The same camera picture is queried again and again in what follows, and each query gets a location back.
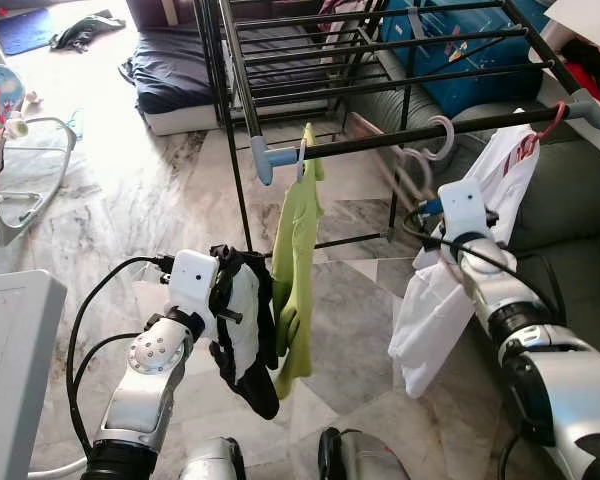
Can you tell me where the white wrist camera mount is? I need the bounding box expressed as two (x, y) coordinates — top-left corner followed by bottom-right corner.
(167, 250), (219, 316)
(438, 178), (491, 241)

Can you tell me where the lime green shirt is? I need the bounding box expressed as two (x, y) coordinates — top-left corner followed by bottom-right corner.
(270, 122), (326, 401)

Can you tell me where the black and white garment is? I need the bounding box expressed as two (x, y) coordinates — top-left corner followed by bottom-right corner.
(208, 243), (281, 421)

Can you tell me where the white shirt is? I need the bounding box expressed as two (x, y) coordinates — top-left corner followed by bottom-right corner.
(388, 125), (541, 399)

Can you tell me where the grey green leather sofa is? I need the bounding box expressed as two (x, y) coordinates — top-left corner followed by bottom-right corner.
(345, 60), (600, 421)

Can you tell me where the white storage box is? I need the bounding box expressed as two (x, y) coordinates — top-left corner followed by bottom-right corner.
(535, 0), (600, 163)

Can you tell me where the pale grey folding table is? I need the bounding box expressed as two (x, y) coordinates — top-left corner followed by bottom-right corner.
(0, 268), (69, 480)

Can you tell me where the small black floor garment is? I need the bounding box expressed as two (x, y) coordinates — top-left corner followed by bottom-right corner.
(50, 10), (128, 53)

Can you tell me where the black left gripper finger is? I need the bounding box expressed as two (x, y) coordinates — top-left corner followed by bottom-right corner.
(209, 245), (244, 296)

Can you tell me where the navy floor mattress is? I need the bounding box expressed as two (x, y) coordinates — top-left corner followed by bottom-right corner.
(128, 25), (366, 136)

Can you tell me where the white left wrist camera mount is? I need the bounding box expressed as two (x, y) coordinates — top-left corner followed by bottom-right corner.
(167, 250), (219, 316)

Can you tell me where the blue printed storage box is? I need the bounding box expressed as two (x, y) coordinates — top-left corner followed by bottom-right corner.
(380, 0), (546, 116)

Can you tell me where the black metal drying rack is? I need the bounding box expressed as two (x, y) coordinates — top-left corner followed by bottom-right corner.
(193, 0), (600, 253)

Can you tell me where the blue floor mat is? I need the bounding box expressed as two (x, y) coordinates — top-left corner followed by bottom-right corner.
(0, 8), (51, 56)

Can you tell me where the grey robot left leg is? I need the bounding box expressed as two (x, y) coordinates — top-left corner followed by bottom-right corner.
(180, 437), (246, 480)

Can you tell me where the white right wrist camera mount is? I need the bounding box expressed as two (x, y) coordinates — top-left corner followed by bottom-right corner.
(438, 178), (491, 241)

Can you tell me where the red clothes hanger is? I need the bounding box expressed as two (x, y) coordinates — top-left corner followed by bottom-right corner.
(515, 100), (571, 166)

